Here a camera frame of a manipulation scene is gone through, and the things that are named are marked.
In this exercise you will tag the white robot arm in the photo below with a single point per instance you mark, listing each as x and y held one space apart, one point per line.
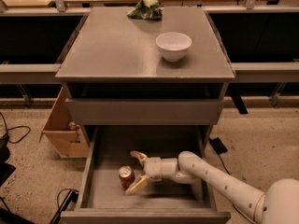
278 205

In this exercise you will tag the cardboard box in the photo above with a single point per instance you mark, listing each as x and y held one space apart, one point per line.
63 133

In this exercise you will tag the closed grey top drawer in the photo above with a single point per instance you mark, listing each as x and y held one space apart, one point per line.
145 111

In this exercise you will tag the grey drawer cabinet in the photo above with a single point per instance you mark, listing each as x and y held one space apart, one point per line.
115 57

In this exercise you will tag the green crumpled chip bag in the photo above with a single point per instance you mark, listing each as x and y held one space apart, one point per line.
146 10

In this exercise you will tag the red coke can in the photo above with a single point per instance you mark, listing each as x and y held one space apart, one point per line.
126 176

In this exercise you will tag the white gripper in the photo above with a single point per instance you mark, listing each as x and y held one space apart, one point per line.
153 167

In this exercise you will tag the black power adapter with cable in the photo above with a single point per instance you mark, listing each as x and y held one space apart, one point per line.
219 148

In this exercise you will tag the open grey middle drawer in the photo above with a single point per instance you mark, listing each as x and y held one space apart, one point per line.
102 200

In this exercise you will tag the white bowl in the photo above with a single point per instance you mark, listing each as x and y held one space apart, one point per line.
173 46

